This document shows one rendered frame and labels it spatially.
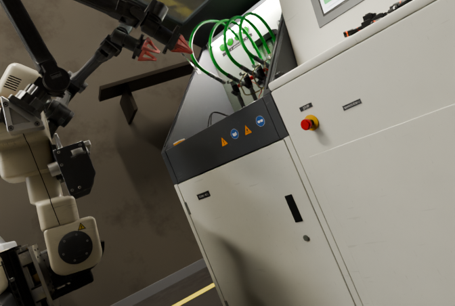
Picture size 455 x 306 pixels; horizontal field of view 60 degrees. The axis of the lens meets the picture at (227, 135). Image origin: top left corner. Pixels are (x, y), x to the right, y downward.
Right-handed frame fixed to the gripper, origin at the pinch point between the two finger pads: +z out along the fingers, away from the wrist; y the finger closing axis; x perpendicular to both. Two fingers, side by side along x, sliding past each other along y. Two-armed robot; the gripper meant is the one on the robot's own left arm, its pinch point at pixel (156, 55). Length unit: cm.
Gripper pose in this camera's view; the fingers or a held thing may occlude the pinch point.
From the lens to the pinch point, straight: 177.1
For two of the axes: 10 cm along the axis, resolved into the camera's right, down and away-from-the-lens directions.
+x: -2.0, 7.7, -6.1
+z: 8.9, 4.0, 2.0
